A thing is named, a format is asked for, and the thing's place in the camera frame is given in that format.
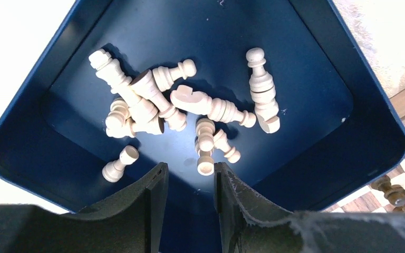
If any white chess queen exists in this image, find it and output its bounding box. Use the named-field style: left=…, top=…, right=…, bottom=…
left=89, top=49, right=158, bottom=124

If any white chess piece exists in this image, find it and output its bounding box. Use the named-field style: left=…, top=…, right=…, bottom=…
left=195, top=118, right=215, bottom=176

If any white chess pawn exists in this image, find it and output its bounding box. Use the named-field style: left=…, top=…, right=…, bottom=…
left=102, top=145, right=139, bottom=183
left=152, top=59, right=197, bottom=92
left=214, top=129, right=241, bottom=163

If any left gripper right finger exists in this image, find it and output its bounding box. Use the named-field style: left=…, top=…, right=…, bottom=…
left=214, top=162, right=405, bottom=252

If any dark blue tin lid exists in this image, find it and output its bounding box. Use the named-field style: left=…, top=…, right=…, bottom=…
left=0, top=1, right=405, bottom=252

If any white chess bishop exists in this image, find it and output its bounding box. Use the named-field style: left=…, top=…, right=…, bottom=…
left=246, top=47, right=280, bottom=134

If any white chess knight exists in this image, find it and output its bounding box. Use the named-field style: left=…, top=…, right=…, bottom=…
left=170, top=85, right=257, bottom=128

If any dark chess piece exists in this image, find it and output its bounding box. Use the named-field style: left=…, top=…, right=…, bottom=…
left=370, top=175, right=405, bottom=207

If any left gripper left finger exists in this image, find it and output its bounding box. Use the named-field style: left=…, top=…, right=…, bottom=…
left=0, top=162, right=169, bottom=252

